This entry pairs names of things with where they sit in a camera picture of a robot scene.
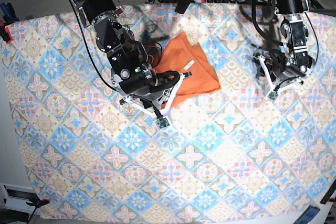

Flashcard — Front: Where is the white window frame rail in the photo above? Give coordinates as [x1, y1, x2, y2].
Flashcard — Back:
[1, 183, 38, 214]

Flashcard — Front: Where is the patterned blue tile tablecloth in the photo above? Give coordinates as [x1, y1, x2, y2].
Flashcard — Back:
[1, 4, 335, 223]

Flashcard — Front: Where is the orange black clamp bottom left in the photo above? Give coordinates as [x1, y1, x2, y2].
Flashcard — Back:
[26, 199, 50, 224]

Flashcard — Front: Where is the white garment label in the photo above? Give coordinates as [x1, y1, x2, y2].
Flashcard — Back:
[184, 60, 194, 70]

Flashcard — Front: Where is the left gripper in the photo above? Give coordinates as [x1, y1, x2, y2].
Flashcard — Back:
[254, 52, 303, 98]

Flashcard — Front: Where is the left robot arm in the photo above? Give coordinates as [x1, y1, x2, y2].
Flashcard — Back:
[251, 0, 318, 101]

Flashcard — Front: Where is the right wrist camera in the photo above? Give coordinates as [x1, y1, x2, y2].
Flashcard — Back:
[154, 116, 171, 130]

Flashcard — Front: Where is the blue handled clamp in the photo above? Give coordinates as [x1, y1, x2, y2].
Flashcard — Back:
[1, 3, 19, 24]

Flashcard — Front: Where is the black clamp bottom right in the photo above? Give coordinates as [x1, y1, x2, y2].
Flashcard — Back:
[320, 184, 335, 205]

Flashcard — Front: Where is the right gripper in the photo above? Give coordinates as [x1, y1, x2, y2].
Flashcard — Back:
[119, 70, 193, 126]

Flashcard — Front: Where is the red black clamp left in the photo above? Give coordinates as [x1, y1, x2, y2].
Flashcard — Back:
[0, 21, 13, 44]

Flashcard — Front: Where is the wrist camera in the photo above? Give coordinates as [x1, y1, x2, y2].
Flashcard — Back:
[154, 116, 171, 130]
[267, 90, 278, 101]

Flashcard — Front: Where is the orange T-shirt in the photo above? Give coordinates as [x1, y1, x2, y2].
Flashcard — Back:
[155, 32, 221, 106]

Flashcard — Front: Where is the smartphone with blue screen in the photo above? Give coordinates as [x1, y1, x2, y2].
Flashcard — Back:
[293, 205, 320, 224]

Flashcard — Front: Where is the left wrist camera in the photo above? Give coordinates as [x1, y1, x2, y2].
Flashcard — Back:
[267, 90, 278, 101]

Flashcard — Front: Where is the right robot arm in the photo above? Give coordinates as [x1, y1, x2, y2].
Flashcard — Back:
[68, 0, 192, 130]

